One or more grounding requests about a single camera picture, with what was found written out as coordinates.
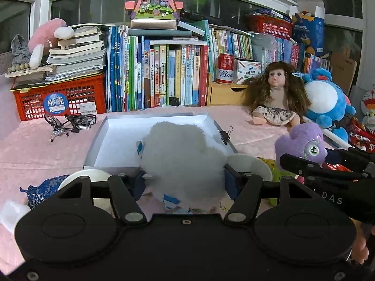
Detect white fluffy plush toy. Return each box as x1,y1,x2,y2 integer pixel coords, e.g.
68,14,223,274
136,122,227,214

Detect purple plush toy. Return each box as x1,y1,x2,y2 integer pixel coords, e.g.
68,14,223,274
275,122,327,169

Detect blue patterned pouch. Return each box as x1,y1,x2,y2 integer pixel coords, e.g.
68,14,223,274
20,174,69,209

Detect right hand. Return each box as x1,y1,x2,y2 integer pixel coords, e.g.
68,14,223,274
351,219,369,265

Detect paper cup with dog drawing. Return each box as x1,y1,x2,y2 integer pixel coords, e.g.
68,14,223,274
227,154,273,181

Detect white paper cup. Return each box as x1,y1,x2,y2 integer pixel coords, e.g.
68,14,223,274
58,169,113,211

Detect white cardboard box tray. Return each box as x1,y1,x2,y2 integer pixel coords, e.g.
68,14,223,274
83,111,238,174

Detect black binder clip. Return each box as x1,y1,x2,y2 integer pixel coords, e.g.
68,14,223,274
220,126,233,145

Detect blue white plush toy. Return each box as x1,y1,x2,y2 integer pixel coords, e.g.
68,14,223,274
302,68,356,143

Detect pink tablecloth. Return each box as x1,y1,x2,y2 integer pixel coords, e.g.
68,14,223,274
0,72,352,275

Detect black eyeglasses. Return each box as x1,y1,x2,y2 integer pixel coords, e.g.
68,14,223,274
44,114,97,142

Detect wooden drawer box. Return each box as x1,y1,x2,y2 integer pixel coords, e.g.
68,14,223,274
206,74,247,106

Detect brown haired doll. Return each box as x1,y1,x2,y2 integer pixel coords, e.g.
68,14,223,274
244,62,311,128

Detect red plastic basket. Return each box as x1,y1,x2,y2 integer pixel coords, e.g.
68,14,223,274
13,74,106,121

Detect row of upright books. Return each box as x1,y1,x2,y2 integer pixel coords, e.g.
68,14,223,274
104,20,212,112

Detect red beer can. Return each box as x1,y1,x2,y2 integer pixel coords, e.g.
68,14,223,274
215,53,235,84

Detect small white carton box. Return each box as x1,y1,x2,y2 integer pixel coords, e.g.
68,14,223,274
233,59,262,84

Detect stack of books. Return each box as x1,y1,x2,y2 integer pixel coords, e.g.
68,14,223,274
5,25,106,89

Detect right row of books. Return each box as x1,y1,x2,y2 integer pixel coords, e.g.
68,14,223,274
209,24,332,74

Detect blue cardboard box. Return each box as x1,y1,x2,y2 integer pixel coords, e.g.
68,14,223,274
289,0,325,56

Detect red basket on books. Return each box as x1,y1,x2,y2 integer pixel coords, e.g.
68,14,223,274
246,15,293,39

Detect pink white plush toy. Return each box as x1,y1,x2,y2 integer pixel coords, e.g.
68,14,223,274
28,18,74,69

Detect grey plush toy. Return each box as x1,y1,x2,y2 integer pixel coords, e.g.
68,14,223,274
11,34,31,66

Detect triangular pink toy house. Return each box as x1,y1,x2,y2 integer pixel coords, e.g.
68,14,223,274
125,0,184,30

